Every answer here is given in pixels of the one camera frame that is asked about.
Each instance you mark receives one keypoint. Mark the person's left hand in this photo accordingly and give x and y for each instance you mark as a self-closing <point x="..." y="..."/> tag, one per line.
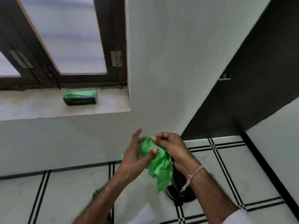
<point x="133" y="165"/>

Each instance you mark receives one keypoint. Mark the person's right hand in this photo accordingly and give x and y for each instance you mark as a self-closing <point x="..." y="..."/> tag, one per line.
<point x="177" y="149"/>

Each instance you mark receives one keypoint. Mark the green garbage bag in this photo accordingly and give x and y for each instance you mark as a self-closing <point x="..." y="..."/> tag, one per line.
<point x="161" y="170"/>

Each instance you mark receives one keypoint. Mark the green black garbage bag box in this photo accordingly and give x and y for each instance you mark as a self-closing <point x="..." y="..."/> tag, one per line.
<point x="80" y="99"/>

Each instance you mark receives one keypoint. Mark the person's left forearm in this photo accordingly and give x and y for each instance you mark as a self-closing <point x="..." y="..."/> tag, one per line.
<point x="102" y="200"/>

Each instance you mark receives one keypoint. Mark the person's right forearm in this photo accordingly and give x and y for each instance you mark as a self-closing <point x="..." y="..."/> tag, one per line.
<point x="212" y="198"/>

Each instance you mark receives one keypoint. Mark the pale thread wristband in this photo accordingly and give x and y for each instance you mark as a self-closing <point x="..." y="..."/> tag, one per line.
<point x="192" y="176"/>

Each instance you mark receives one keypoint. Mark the silver door bolt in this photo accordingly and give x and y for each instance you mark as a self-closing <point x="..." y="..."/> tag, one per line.
<point x="224" y="78"/>

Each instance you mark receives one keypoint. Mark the silver window hinge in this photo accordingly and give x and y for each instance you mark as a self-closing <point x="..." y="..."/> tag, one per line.
<point x="116" y="58"/>
<point x="21" y="59"/>

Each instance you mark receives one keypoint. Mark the white stone window sill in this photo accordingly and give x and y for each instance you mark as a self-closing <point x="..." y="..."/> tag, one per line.
<point x="35" y="109"/>

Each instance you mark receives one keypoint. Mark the dark window latch bolt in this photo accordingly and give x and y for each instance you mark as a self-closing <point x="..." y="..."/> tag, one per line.
<point x="53" y="76"/>

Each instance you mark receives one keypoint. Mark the frosted glass window pane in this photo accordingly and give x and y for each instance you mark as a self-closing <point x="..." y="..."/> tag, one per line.
<point x="70" y="32"/>
<point x="8" y="67"/>

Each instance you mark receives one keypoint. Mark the dark wooden window frame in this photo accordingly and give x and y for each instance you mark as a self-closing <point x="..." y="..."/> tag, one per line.
<point x="112" y="32"/>

